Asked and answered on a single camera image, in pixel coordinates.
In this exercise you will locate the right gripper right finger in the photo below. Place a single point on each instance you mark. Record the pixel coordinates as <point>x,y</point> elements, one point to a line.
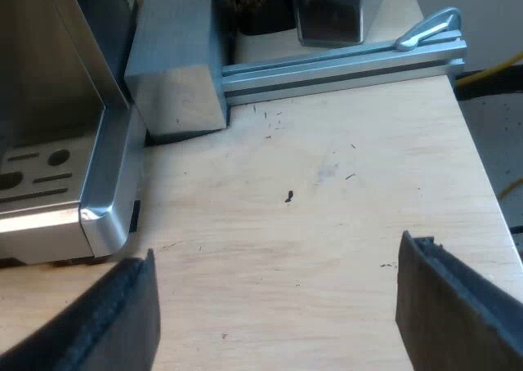
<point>453,318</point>

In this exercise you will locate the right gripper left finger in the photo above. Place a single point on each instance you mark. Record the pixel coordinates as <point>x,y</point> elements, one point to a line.
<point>102,326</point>

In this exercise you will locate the steel espresso machine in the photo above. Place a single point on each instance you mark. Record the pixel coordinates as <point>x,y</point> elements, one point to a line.
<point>53,122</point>

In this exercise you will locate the metal block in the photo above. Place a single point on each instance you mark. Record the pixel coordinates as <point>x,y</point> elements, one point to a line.
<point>180,56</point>

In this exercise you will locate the steel knock box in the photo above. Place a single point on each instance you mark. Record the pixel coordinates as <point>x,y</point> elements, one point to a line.
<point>333,11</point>

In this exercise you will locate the black container with print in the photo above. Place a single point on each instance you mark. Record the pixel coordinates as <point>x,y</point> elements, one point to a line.
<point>261,5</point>

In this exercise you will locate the aluminium rail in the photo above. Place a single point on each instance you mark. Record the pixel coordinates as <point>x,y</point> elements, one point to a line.
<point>343,68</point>

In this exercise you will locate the rail clamp lever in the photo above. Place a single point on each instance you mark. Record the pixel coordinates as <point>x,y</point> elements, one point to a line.
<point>429,28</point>

